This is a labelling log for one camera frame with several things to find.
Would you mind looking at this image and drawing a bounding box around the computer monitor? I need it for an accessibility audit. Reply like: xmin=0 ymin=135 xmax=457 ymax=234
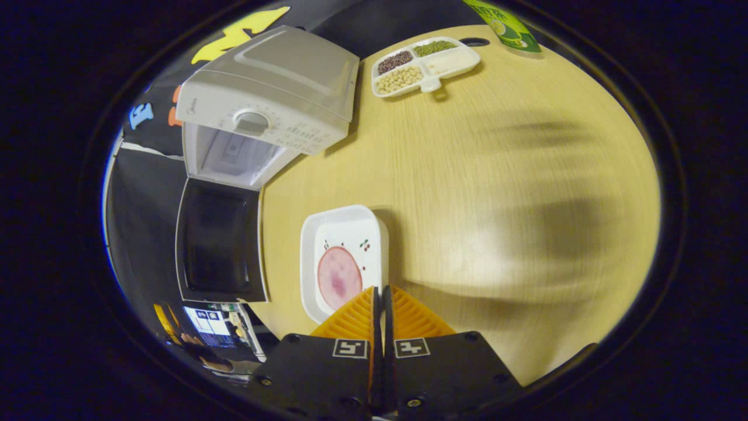
xmin=183 ymin=303 xmax=253 ymax=350

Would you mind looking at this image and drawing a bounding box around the green drink bottle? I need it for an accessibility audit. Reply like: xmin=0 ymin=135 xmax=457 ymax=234
xmin=462 ymin=0 xmax=542 ymax=54

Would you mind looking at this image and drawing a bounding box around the white square plate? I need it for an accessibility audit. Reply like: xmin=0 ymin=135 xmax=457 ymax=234
xmin=300 ymin=205 xmax=390 ymax=326

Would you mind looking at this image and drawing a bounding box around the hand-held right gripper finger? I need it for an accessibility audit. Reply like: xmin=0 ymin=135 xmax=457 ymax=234
xmin=383 ymin=285 xmax=525 ymax=421
xmin=244 ymin=285 xmax=383 ymax=421

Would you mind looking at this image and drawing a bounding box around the pink ham slice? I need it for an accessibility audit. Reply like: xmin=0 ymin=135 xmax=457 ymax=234
xmin=317 ymin=246 xmax=364 ymax=312

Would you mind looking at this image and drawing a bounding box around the white divided bean tray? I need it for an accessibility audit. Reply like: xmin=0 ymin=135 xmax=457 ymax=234
xmin=370 ymin=37 xmax=482 ymax=99

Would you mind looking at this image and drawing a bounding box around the white microwave oven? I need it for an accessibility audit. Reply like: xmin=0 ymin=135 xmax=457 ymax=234
xmin=175 ymin=25 xmax=361 ymax=305

